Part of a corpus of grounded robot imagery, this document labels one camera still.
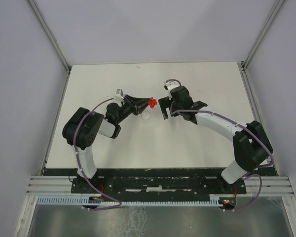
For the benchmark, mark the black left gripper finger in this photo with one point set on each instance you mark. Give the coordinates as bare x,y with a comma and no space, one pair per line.
137,101
141,106

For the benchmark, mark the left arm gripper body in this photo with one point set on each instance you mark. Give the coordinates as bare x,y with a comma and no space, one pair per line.
132,105

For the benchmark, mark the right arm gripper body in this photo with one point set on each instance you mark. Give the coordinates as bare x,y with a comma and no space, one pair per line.
165,102

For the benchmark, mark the orange round charging case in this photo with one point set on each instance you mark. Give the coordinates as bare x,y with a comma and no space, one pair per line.
152,102

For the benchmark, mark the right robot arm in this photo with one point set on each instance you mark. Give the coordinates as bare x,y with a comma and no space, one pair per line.
252,148

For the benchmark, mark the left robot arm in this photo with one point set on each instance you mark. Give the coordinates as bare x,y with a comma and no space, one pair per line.
82,128

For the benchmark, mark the white round charging case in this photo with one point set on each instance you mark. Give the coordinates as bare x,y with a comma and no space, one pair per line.
146,115

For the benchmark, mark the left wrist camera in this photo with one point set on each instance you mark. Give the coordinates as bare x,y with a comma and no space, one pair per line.
119,95

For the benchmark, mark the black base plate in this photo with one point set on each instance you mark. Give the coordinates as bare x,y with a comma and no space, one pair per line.
158,172

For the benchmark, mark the right aluminium frame post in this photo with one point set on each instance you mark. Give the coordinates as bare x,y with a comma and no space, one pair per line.
266,27

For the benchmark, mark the aluminium frame post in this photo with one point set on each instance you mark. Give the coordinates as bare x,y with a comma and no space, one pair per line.
48,32
266,27

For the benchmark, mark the front aluminium rail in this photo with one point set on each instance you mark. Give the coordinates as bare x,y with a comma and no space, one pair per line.
207,186

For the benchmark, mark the left aluminium frame post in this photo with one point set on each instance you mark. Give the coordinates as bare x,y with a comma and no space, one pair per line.
48,32

